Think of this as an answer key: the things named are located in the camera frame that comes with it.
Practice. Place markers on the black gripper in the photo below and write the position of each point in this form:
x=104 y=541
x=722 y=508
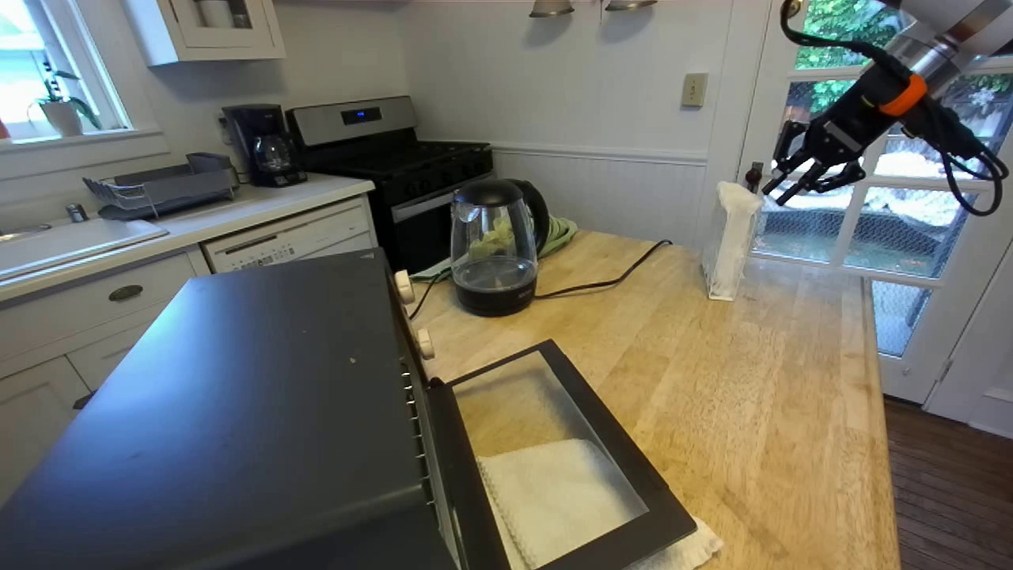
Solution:
x=827 y=150

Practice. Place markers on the white floral napkin holder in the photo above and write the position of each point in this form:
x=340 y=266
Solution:
x=730 y=241

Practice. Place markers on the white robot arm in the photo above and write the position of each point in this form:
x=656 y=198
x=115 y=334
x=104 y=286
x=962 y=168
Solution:
x=941 y=41

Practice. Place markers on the glass electric kettle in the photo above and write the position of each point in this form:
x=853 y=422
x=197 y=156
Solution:
x=496 y=246

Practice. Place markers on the green cloth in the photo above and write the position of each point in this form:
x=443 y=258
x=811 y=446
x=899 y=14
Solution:
x=558 y=236

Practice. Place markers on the stainless steel stove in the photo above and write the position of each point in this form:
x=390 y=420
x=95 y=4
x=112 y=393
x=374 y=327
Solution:
x=413 y=178

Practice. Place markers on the black coffee maker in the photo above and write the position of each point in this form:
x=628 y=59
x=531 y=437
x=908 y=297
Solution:
x=265 y=142

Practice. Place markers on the black toaster oven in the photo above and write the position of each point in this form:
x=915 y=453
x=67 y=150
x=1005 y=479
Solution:
x=281 y=420

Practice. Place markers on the grey dish rack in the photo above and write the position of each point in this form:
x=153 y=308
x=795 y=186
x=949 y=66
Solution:
x=161 y=190

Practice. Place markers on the white counter cabinets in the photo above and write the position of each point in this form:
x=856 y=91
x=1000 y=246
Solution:
x=77 y=299

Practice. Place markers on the potted plant on windowsill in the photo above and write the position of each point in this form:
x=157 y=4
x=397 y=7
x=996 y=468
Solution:
x=65 y=113

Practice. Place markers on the beige wall light switch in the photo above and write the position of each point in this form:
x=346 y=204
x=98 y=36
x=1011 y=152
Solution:
x=695 y=91

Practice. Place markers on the white upper wall cabinet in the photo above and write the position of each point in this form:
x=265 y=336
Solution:
x=207 y=30

